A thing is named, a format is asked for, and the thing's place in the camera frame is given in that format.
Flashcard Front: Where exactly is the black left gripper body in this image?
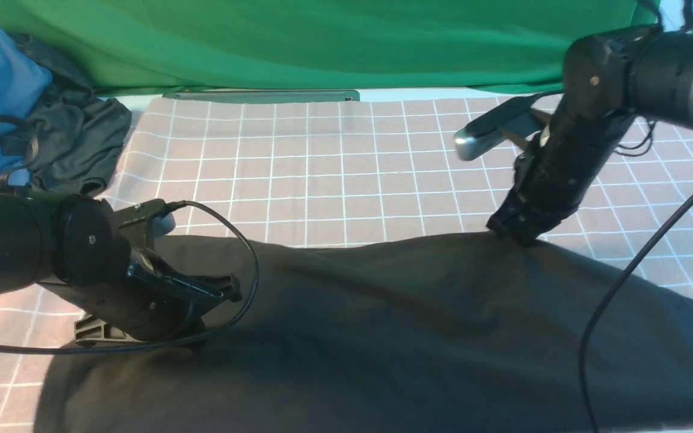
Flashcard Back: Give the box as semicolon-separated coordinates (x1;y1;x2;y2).
40;253;215;343

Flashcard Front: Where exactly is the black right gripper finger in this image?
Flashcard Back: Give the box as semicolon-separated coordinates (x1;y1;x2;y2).
486;204;523;238
512;220;555;246

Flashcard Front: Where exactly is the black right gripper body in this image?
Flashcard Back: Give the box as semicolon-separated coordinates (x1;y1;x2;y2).
506;96;635;232

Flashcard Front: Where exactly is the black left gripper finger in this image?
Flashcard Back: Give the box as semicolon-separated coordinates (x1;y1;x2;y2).
73;313;137;347
170;274;242;302

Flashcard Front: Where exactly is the dark gray long-sleeve top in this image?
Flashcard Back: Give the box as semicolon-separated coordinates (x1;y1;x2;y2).
33;233;693;432

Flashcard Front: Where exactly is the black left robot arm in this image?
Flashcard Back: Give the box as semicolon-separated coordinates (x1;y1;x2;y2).
0;192;242;348

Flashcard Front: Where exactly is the pink checkered tablecloth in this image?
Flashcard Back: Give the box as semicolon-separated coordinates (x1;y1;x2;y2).
0;91;693;432

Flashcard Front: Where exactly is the dark gray crumpled garment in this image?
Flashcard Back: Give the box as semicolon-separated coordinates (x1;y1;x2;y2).
12;34;133;195

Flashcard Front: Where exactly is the gray-green flat bar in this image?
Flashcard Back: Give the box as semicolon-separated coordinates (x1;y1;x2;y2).
162;90;360;104

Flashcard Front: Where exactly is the green backdrop cloth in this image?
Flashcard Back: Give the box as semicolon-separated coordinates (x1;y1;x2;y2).
0;1;654;95

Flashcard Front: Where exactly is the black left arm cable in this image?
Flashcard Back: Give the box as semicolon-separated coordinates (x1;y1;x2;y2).
0;114;261;355

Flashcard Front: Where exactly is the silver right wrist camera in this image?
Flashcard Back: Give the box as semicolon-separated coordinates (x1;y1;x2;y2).
453;91;556;161

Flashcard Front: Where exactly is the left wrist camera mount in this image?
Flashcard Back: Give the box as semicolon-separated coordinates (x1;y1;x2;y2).
114;199;185;250

